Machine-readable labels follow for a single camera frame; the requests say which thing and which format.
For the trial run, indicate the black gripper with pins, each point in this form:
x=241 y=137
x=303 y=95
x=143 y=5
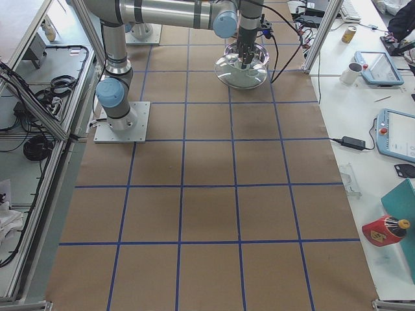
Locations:
x=247 y=37

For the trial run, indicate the glass pot lid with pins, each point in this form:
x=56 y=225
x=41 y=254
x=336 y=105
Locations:
x=230 y=70

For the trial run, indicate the pale green cooking pot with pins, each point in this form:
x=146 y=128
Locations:
x=258 y=51

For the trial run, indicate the black laptop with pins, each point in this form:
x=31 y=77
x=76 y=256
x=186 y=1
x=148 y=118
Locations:
x=316 y=8

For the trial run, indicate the yellow drink can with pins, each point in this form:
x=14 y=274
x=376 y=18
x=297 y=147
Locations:
x=348 y=34

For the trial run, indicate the white mug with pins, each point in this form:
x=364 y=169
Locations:
x=350 y=74

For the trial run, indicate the far blue teach pendant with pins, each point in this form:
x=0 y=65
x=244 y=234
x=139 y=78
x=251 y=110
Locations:
x=380 y=71

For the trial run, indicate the blue teach pendant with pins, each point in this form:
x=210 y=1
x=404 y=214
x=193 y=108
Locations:
x=380 y=71
x=395 y=134

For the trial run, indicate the black power adapter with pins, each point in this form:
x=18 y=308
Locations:
x=353 y=143

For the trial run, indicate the clear acrylic stand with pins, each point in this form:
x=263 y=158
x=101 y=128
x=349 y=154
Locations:
x=349 y=181

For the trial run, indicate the near blue teach pendant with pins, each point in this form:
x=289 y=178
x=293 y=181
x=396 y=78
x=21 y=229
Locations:
x=395 y=134

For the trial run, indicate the teal board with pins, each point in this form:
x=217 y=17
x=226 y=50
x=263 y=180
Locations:
x=399 y=203

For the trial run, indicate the red bottle with yellow cap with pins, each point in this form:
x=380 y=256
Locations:
x=386 y=230

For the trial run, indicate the aluminium frame post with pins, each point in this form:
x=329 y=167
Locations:
x=325 y=26

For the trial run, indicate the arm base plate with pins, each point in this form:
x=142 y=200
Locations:
x=154 y=39
x=129 y=129

